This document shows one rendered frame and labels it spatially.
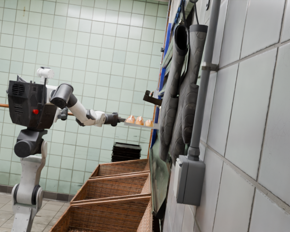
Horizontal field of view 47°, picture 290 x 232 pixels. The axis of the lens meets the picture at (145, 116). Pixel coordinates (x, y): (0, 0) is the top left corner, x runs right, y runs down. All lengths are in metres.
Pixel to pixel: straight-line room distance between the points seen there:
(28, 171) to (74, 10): 2.35
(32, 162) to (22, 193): 0.21
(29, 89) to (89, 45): 2.02
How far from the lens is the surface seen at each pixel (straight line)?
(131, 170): 3.16
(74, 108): 2.28
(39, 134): 2.32
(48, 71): 2.38
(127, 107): 4.04
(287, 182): 0.32
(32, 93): 2.25
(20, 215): 2.55
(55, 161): 4.25
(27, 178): 2.48
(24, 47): 4.34
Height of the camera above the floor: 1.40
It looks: 3 degrees down
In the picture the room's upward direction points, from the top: 8 degrees clockwise
